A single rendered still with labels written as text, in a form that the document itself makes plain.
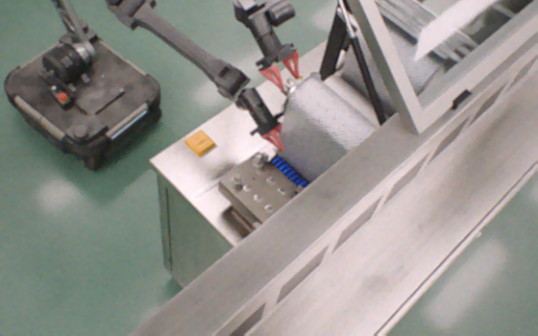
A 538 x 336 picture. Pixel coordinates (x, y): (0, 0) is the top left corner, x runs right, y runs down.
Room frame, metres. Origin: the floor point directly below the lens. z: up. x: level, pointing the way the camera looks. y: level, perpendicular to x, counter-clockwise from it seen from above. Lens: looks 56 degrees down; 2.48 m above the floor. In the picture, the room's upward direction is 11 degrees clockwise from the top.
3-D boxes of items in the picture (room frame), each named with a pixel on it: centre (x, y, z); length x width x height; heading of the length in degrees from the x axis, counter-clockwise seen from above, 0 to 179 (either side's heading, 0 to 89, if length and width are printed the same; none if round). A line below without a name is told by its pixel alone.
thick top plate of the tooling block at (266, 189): (0.82, -0.09, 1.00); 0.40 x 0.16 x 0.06; 54
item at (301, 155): (0.95, -0.12, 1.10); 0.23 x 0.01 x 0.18; 54
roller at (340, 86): (1.09, -0.23, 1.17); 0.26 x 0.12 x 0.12; 54
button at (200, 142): (1.07, 0.22, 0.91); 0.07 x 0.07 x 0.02; 54
